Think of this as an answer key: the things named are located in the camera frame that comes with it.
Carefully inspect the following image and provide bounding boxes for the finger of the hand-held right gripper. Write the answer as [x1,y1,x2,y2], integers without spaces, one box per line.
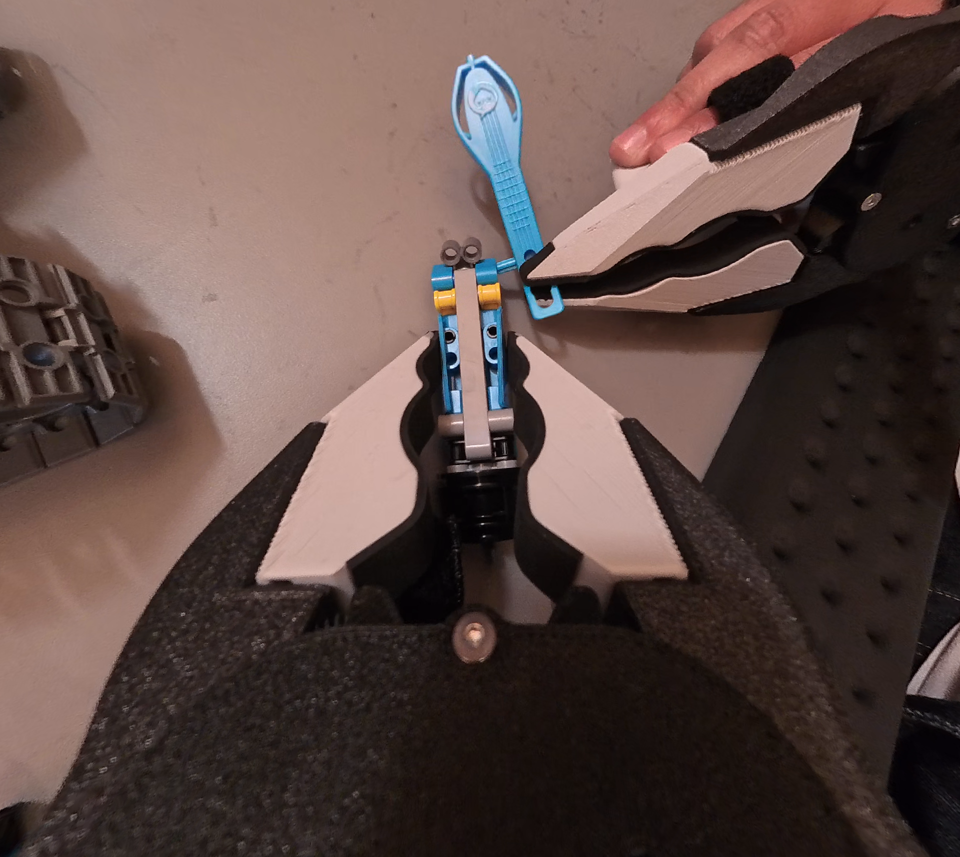
[521,104,862,284]
[558,236,810,316]

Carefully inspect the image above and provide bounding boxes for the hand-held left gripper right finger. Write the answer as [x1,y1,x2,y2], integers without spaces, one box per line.
[510,330,690,605]

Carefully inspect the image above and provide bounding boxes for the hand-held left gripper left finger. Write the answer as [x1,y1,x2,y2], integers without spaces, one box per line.
[253,330,442,586]

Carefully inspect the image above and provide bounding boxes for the blue grey brick assembly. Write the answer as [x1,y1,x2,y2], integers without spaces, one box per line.
[429,238,522,558]

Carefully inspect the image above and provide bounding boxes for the blue brick separator tool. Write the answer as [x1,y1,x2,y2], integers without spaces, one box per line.
[450,53,565,322]

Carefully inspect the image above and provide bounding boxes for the white desk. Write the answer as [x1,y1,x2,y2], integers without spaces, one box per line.
[0,0,864,828]

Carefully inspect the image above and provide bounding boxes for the person's right hand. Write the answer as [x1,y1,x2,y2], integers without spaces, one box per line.
[607,0,948,168]

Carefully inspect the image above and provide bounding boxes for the blue tracked toy robot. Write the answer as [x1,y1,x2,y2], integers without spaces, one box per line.
[0,47,149,488]

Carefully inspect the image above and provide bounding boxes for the person's leg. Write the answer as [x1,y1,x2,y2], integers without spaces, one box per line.
[888,572,960,857]

